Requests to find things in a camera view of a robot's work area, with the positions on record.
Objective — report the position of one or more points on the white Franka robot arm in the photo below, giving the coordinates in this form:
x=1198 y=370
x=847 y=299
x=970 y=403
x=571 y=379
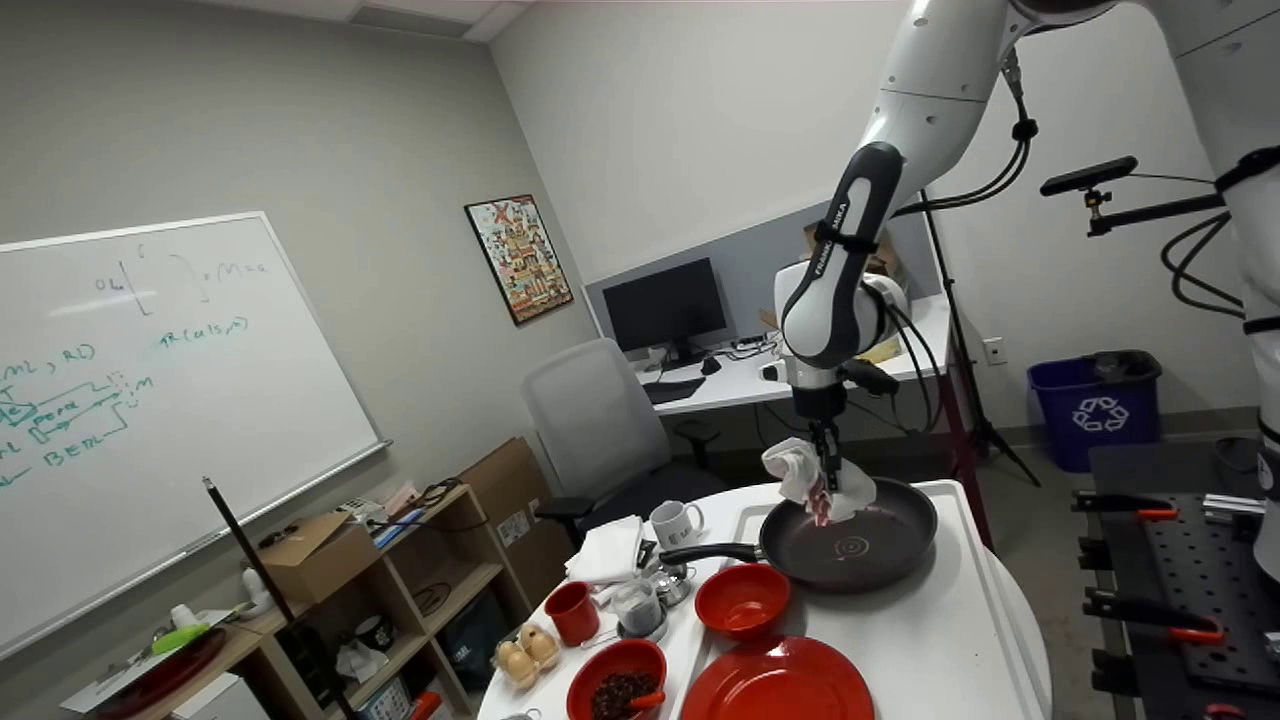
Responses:
x=935 y=93

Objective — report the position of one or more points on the white mug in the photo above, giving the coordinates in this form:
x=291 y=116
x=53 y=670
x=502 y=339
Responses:
x=675 y=520

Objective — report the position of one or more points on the wooden shelf unit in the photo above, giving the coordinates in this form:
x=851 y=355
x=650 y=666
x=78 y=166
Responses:
x=443 y=560

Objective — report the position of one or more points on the black tripod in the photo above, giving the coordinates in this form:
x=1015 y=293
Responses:
x=967 y=386

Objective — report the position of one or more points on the black keyboard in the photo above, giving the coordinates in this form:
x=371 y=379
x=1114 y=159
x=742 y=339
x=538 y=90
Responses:
x=675 y=389

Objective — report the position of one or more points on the empty red bowl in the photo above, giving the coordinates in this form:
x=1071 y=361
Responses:
x=742 y=602

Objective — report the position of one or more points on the open cardboard box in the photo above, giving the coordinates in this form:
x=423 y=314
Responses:
x=884 y=257

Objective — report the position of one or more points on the red bowl with beans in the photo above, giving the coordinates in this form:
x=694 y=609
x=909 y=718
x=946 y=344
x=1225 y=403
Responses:
x=615 y=684

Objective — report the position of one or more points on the black frying pan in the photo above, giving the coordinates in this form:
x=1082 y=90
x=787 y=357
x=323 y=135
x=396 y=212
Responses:
x=866 y=552

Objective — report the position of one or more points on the blue recycling bin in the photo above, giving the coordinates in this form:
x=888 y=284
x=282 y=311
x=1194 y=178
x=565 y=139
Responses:
x=1094 y=407

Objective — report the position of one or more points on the red dish on shelf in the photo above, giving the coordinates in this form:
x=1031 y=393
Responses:
x=167 y=673

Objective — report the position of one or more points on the glass shaker with metal lid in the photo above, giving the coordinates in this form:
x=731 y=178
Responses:
x=643 y=609
x=670 y=587

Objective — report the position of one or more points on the red mug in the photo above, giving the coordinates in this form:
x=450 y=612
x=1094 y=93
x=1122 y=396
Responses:
x=572 y=619

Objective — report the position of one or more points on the white napkin stack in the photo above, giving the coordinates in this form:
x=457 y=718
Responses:
x=604 y=546

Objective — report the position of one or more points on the grey back office chair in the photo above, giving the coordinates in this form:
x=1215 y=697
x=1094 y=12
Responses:
x=594 y=413

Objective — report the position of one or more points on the small cardboard box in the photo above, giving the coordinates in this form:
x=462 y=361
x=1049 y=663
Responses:
x=314 y=560

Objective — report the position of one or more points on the thin black pole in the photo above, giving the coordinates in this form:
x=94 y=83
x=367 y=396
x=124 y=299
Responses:
x=262 y=587

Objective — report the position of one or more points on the white towel with red print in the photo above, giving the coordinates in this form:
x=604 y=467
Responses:
x=800 y=474

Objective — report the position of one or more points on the brown egg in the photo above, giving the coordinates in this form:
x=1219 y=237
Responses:
x=509 y=663
x=542 y=646

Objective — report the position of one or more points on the yellowish tissue box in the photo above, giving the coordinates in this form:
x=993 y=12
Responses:
x=880 y=350

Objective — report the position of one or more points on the black camera on stand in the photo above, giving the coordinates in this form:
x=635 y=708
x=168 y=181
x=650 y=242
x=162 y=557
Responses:
x=1087 y=175

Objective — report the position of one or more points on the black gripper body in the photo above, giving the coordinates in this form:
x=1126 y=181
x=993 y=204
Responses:
x=823 y=408

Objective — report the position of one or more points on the black computer monitor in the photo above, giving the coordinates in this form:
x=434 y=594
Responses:
x=666 y=305

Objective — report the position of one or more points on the black perforated workbench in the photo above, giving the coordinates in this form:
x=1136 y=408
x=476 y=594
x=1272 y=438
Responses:
x=1184 y=587

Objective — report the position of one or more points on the white tray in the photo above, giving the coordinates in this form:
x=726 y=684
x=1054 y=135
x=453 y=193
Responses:
x=973 y=612

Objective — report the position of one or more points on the red plate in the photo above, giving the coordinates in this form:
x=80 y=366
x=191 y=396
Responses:
x=780 y=684

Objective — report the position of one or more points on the whiteboard with green writing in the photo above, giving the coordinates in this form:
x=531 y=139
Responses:
x=174 y=403

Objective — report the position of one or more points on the framed colourful poster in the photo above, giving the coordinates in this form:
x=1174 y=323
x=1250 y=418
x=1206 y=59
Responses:
x=521 y=257

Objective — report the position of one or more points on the round white table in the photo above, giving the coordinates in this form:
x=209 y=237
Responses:
x=1034 y=666

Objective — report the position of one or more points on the white office desk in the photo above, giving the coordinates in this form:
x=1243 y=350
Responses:
x=734 y=386

